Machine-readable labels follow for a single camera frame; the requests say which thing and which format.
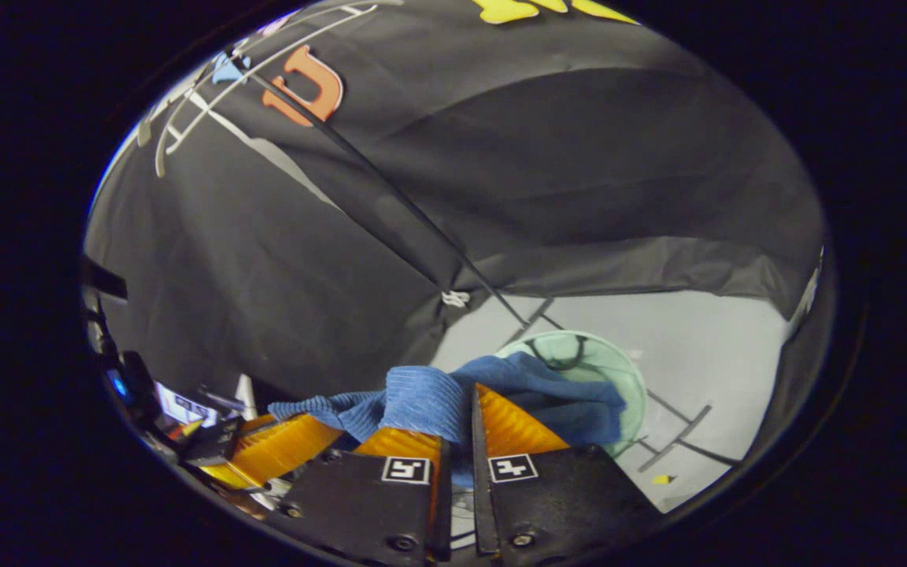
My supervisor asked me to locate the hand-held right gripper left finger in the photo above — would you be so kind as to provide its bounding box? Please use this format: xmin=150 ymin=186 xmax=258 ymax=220
xmin=268 ymin=428 xmax=452 ymax=564

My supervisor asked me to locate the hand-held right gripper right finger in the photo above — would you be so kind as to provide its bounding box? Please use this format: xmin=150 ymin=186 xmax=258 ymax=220
xmin=469 ymin=384 xmax=663 ymax=564

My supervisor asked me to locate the blue jacket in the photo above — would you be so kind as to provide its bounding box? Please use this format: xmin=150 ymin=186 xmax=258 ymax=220
xmin=268 ymin=352 xmax=627 ymax=489

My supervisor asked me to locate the green mesh laundry hamper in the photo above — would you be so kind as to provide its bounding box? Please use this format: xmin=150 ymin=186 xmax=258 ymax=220
xmin=497 ymin=330 xmax=648 ymax=459

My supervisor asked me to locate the white clothes hanger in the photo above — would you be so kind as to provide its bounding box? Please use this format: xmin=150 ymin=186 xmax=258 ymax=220
xmin=153 ymin=4 xmax=379 ymax=178
xmin=135 ymin=47 xmax=218 ymax=150

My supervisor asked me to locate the white printed box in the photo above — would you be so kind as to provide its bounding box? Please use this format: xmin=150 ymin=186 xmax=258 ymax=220
xmin=156 ymin=382 xmax=218 ymax=428

